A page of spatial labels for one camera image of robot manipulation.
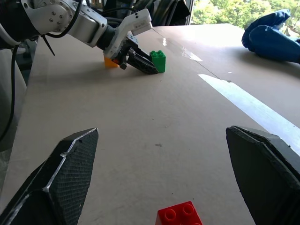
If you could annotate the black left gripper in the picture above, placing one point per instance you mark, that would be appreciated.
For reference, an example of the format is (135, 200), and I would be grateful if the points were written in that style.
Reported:
(124, 50)

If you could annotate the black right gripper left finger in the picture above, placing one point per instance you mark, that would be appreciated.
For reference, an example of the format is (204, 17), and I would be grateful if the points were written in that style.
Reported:
(68, 168)

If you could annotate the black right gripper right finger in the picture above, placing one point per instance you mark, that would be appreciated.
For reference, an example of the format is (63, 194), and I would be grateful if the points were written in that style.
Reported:
(262, 173)

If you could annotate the green toy brick cube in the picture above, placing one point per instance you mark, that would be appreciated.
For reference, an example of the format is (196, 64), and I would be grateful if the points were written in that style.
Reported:
(159, 62)

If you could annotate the orange toy brick cube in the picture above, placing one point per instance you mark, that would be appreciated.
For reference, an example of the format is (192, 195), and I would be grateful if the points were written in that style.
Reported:
(109, 63)

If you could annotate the dark background equipment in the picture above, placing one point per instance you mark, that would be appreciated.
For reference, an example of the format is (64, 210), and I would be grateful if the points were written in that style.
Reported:
(164, 11)

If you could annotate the red toy brick cube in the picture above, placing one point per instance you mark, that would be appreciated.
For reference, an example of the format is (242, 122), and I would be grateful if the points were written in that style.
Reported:
(178, 214)

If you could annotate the silver robot torso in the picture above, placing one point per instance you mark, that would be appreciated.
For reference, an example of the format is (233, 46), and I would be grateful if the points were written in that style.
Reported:
(5, 98)

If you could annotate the blue fabric bundle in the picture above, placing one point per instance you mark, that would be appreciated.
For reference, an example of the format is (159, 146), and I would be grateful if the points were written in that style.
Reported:
(269, 39)

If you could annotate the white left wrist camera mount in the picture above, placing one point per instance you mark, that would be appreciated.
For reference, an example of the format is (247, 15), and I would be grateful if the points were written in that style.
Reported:
(131, 23)

